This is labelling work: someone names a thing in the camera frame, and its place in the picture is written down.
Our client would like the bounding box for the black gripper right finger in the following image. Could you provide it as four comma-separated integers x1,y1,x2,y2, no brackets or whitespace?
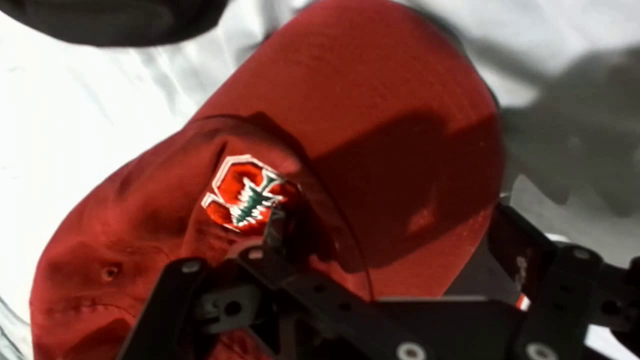
489,202,604,360

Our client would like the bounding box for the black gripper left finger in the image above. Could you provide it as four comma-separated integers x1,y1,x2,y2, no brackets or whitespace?
117,198,375,360

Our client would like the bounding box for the light blue bed sheet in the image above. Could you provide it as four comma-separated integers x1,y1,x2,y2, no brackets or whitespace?
0,0,640,360

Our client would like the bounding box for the red cap with S logo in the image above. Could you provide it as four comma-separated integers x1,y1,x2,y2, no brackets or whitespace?
27,0,510,360

